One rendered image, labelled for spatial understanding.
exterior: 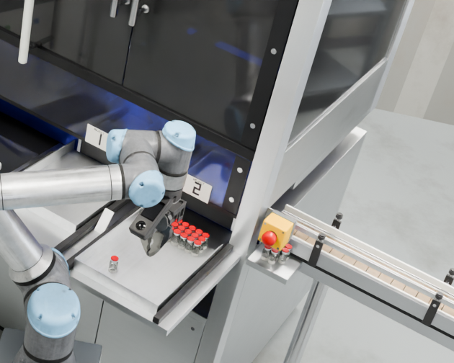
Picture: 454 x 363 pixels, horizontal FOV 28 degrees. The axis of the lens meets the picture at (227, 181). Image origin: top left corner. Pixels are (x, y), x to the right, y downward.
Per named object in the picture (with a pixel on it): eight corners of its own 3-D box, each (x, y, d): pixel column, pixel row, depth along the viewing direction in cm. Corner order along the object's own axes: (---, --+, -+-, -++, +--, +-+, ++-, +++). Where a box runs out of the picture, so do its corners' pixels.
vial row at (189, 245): (146, 225, 257) (149, 213, 255) (199, 254, 252) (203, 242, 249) (142, 229, 255) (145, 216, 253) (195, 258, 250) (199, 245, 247)
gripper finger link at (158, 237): (169, 252, 223) (176, 223, 218) (156, 263, 218) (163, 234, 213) (158, 246, 224) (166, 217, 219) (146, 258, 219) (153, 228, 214)
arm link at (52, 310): (24, 361, 205) (31, 318, 197) (19, 320, 215) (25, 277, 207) (78, 359, 209) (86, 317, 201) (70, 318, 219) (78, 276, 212)
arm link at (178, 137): (157, 117, 203) (194, 118, 206) (148, 157, 209) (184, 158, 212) (164, 135, 197) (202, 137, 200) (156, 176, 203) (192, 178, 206)
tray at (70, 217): (72, 149, 281) (73, 140, 279) (142, 184, 273) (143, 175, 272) (-1, 194, 254) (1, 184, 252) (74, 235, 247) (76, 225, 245)
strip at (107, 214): (102, 224, 254) (105, 207, 250) (111, 228, 253) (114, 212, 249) (71, 246, 242) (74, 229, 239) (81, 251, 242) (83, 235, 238)
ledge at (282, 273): (266, 241, 267) (268, 236, 266) (305, 261, 264) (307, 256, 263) (245, 263, 256) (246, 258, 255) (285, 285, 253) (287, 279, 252)
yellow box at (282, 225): (268, 228, 256) (274, 208, 252) (290, 240, 254) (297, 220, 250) (256, 240, 250) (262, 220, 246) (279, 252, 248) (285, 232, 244)
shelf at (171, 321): (58, 148, 283) (59, 142, 282) (251, 248, 263) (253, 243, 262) (-50, 213, 246) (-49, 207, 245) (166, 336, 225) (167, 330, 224)
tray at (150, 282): (144, 212, 262) (146, 203, 260) (220, 253, 254) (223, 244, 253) (73, 268, 235) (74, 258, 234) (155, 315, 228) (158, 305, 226)
